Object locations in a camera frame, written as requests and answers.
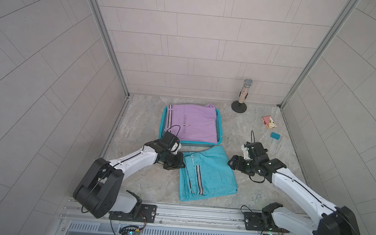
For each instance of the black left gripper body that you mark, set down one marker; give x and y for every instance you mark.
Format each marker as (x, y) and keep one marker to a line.
(172, 161)

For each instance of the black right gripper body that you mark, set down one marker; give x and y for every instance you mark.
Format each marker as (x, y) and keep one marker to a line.
(244, 166)

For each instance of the teal pants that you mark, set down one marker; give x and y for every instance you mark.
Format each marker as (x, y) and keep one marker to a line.
(206, 175)

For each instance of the purple pants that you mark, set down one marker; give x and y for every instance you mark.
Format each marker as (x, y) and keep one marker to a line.
(192, 122)

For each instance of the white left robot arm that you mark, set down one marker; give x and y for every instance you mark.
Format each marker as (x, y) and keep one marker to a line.
(99, 191)

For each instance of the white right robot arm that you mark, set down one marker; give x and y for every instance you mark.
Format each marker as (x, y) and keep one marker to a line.
(323, 217)

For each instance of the teal plastic basket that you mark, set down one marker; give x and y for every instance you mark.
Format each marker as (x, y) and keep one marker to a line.
(191, 143)

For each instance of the small teal block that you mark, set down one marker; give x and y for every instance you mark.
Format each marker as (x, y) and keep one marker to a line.
(275, 135)

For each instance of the small red box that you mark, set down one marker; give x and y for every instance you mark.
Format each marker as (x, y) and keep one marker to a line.
(269, 122)

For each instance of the bottle on black stand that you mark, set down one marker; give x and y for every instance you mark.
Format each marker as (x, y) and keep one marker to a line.
(239, 106)

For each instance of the left circuit board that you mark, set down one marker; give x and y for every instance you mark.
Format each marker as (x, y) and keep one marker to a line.
(130, 230)

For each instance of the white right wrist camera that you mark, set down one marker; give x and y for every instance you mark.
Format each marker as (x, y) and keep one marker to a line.
(247, 152)

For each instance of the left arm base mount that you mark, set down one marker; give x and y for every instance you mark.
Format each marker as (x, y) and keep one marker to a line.
(146, 213)

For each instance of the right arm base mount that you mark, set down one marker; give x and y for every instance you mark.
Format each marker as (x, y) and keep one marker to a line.
(254, 222)

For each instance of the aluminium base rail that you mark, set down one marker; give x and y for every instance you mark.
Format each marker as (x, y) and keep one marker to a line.
(170, 219)

